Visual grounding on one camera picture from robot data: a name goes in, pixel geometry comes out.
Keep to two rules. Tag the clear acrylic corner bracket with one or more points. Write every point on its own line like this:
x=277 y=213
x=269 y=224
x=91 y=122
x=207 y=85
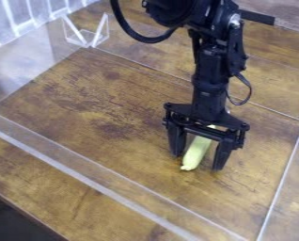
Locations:
x=83 y=37

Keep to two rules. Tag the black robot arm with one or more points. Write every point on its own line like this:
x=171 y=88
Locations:
x=215 y=29

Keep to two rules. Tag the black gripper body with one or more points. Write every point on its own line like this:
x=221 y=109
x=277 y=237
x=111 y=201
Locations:
x=205 y=117

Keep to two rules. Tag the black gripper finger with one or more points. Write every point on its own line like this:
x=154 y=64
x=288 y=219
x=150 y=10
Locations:
x=177 y=138
x=222 y=154

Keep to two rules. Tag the black bar on table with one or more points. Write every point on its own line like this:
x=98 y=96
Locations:
x=258 y=17

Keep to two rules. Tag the clear acrylic enclosure wall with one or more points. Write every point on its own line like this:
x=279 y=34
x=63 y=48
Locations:
x=85 y=158

